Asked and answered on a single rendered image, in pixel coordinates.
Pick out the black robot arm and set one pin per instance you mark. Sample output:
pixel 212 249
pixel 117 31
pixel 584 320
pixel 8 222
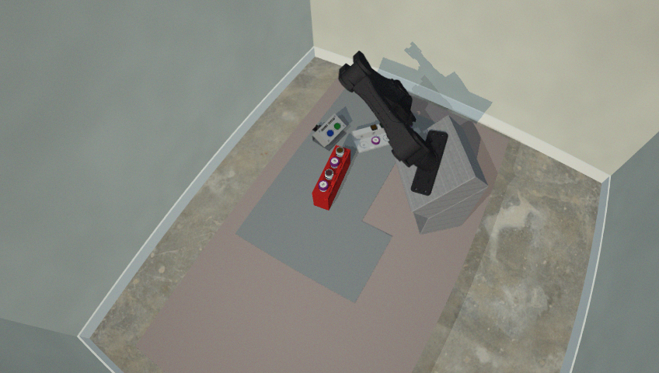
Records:
pixel 407 145

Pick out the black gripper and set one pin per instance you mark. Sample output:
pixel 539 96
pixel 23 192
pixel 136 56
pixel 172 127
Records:
pixel 407 117

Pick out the grey flat mat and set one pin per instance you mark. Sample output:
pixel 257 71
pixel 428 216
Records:
pixel 332 247

